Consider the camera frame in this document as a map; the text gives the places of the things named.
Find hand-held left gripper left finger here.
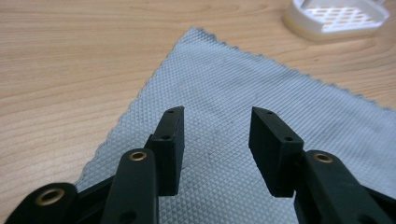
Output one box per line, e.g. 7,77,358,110
100,105,186,224

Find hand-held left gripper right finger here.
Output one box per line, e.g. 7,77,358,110
248,106,387,224

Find grey textured cloth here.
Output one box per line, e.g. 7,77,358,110
75,27,396,224

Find white slotted soap dish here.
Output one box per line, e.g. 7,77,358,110
282,0,390,43

